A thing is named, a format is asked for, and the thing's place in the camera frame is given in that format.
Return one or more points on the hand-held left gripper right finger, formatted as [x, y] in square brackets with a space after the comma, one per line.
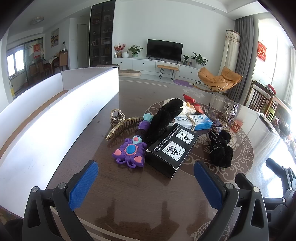
[207, 183]

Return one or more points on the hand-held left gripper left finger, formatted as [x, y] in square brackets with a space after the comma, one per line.
[83, 183]

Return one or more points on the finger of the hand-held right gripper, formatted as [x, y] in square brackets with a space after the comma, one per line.
[274, 206]
[275, 166]

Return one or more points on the black printed carton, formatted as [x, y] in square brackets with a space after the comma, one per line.
[166, 160]

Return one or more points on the white storage box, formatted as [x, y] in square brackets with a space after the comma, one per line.
[57, 129]

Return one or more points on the blue white toothpaste box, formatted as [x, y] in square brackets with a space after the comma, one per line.
[201, 120]

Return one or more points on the brown patterned glass desktop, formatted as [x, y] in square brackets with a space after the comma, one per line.
[138, 204]

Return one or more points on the small black stitched glove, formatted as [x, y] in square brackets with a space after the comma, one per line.
[222, 150]

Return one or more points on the purple toy wand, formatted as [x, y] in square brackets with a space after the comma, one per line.
[131, 150]

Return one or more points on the dark wooden slatted chair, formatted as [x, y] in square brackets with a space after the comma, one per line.
[256, 95]

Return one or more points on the red foil gift pouch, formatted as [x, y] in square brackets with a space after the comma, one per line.
[198, 107]

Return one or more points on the gold hair claw clip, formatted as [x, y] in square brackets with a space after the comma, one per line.
[129, 122]

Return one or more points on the cream knitted pouch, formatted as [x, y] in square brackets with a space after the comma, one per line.
[187, 109]

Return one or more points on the large black glove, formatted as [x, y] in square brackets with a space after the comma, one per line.
[161, 118]

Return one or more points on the purple round rug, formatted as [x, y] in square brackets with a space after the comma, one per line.
[182, 83]

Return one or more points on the orange rocking chair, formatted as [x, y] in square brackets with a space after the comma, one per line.
[215, 80]

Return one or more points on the beige cat scratcher pad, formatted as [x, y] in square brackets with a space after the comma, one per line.
[129, 73]

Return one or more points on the wooden bench with black legs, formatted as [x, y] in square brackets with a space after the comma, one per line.
[167, 66]

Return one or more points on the small plant in dark pot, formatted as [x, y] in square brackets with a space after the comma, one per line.
[185, 60]

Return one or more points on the large green potted plant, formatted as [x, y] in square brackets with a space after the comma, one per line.
[198, 59]

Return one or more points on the brown dining chair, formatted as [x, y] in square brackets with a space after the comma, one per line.
[63, 60]

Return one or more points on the grey curtain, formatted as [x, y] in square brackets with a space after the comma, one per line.
[242, 46]

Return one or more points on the white television cabinet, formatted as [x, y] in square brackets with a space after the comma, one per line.
[138, 64]

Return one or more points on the white round vase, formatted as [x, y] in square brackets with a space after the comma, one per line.
[124, 55]

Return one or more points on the white door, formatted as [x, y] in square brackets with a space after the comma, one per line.
[82, 46]

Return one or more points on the red flowers in vase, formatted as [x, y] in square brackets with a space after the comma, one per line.
[119, 48]

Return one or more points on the red door poster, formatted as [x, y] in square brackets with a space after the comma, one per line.
[37, 51]

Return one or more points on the black television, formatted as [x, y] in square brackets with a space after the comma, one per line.
[164, 49]

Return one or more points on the green plant in glass vase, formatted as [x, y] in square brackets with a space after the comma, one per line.
[135, 49]

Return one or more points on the dark glass display cabinet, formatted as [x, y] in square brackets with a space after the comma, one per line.
[101, 34]

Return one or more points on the round ceiling lamp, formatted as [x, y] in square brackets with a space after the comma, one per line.
[37, 20]

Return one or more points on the red wall hanging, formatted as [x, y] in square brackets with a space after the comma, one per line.
[262, 51]

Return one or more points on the framed wall painting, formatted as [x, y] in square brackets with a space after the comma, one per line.
[55, 37]

